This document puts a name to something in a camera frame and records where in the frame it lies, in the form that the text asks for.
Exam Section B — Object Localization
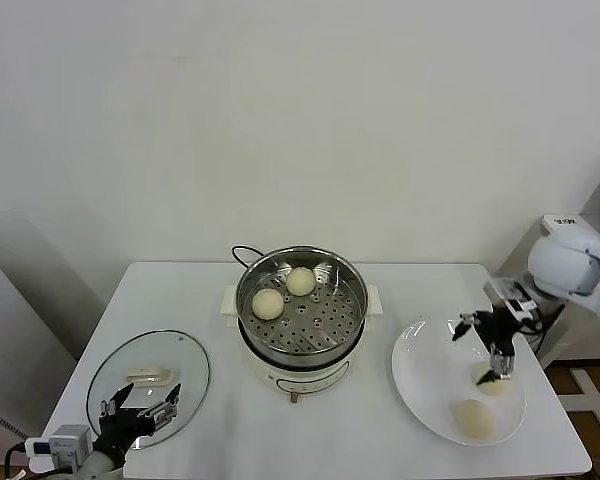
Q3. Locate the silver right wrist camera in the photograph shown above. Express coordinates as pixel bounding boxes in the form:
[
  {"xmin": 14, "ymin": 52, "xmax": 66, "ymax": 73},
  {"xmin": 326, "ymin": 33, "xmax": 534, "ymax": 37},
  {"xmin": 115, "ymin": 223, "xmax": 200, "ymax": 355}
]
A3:
[{"xmin": 483, "ymin": 277, "xmax": 537, "ymax": 321}]

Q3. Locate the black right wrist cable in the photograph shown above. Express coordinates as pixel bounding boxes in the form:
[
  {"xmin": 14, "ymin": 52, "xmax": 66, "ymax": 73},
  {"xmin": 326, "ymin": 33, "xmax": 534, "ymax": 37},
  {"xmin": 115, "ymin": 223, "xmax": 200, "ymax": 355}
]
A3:
[{"xmin": 517, "ymin": 304, "xmax": 566, "ymax": 336}]

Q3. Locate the white cabinet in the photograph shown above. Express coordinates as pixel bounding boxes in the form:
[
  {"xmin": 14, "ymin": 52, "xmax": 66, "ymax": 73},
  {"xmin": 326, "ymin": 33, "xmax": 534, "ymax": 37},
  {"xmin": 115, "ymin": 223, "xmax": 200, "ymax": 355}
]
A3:
[{"xmin": 0, "ymin": 244, "xmax": 79, "ymax": 451}]

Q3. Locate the beige wooden floor frame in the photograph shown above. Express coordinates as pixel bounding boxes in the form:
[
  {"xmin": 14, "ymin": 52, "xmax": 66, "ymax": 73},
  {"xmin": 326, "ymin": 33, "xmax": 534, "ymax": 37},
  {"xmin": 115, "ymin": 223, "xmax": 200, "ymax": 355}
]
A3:
[{"xmin": 549, "ymin": 362, "xmax": 600, "ymax": 444}]

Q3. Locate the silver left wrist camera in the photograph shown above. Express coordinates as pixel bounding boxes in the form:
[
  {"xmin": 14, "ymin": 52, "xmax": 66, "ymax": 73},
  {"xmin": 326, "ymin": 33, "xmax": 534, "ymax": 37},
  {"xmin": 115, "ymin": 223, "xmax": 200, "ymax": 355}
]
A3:
[{"xmin": 48, "ymin": 424, "xmax": 94, "ymax": 474}]

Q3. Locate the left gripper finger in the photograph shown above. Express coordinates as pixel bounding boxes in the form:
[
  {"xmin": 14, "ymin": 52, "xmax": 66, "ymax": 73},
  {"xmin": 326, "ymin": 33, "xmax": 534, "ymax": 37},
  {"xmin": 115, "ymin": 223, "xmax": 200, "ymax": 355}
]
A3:
[
  {"xmin": 138, "ymin": 383, "xmax": 182, "ymax": 426},
  {"xmin": 99, "ymin": 383, "xmax": 135, "ymax": 416}
]

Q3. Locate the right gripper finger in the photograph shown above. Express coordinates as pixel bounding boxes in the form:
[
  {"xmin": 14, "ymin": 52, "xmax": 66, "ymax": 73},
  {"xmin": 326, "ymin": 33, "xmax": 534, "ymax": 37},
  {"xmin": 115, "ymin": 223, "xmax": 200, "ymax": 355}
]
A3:
[
  {"xmin": 452, "ymin": 310, "xmax": 481, "ymax": 342},
  {"xmin": 474, "ymin": 349, "xmax": 516, "ymax": 387}
]

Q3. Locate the stainless steel steamer basket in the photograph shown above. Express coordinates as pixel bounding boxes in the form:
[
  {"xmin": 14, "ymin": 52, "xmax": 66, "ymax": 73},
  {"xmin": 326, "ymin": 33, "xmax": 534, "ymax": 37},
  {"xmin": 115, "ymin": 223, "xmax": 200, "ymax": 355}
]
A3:
[{"xmin": 221, "ymin": 244, "xmax": 384, "ymax": 357}]

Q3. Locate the black cooker power cable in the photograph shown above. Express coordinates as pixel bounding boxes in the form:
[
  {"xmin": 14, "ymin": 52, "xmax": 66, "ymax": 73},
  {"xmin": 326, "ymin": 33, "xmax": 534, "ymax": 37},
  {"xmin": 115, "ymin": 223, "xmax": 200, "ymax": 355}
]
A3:
[{"xmin": 231, "ymin": 243, "xmax": 271, "ymax": 269}]

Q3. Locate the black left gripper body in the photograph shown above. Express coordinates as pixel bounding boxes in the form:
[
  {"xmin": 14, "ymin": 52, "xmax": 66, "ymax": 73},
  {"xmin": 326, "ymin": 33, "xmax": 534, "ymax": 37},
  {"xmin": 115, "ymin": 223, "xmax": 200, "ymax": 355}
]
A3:
[{"xmin": 94, "ymin": 407, "xmax": 155, "ymax": 459}]

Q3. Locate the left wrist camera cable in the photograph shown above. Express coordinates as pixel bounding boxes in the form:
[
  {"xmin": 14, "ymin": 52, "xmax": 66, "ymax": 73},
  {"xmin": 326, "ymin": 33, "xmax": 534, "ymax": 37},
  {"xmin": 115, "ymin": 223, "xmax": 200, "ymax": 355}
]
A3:
[{"xmin": 4, "ymin": 437, "xmax": 51, "ymax": 480}]

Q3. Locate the cream electric cooker base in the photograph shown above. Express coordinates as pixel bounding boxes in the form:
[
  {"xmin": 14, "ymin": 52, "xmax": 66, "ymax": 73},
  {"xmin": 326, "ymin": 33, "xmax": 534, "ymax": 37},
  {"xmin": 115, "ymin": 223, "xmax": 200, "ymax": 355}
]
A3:
[{"xmin": 224, "ymin": 312, "xmax": 381, "ymax": 405}]

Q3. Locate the white side desk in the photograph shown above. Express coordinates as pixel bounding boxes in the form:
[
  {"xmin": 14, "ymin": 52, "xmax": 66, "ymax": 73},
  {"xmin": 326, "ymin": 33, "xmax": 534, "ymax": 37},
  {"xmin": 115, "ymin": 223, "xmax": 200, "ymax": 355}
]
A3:
[{"xmin": 497, "ymin": 213, "xmax": 600, "ymax": 369}]

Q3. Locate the white round plate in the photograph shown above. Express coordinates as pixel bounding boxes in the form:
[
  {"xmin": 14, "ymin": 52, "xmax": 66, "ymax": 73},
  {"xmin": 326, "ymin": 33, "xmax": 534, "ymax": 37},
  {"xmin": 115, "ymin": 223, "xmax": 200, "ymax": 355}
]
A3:
[{"xmin": 391, "ymin": 318, "xmax": 528, "ymax": 447}]

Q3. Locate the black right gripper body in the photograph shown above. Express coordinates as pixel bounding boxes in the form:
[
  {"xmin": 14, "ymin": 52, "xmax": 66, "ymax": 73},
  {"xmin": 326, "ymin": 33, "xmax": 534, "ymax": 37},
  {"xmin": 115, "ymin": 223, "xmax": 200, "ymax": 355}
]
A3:
[{"xmin": 477, "ymin": 308, "xmax": 520, "ymax": 356}]

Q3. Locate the glass lid with cream handle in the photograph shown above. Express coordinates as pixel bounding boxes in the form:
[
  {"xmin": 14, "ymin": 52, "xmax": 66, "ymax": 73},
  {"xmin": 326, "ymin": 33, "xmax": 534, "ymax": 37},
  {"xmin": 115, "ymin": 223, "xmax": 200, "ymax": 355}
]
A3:
[{"xmin": 86, "ymin": 328, "xmax": 212, "ymax": 450}]

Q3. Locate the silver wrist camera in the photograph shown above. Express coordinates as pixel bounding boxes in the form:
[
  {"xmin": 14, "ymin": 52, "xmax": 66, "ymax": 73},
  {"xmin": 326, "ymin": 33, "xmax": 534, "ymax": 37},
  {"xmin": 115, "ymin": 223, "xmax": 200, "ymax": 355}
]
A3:
[
  {"xmin": 483, "ymin": 277, "xmax": 537, "ymax": 321},
  {"xmin": 48, "ymin": 424, "xmax": 94, "ymax": 474}
]

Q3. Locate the white steamed baozi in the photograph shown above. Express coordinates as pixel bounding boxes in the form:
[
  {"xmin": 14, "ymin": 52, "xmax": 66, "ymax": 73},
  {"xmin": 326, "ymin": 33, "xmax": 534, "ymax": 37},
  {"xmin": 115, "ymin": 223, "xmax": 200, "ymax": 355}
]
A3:
[
  {"xmin": 251, "ymin": 288, "xmax": 285, "ymax": 320},
  {"xmin": 285, "ymin": 266, "xmax": 316, "ymax": 296},
  {"xmin": 471, "ymin": 362, "xmax": 514, "ymax": 397},
  {"xmin": 453, "ymin": 398, "xmax": 496, "ymax": 440}
]

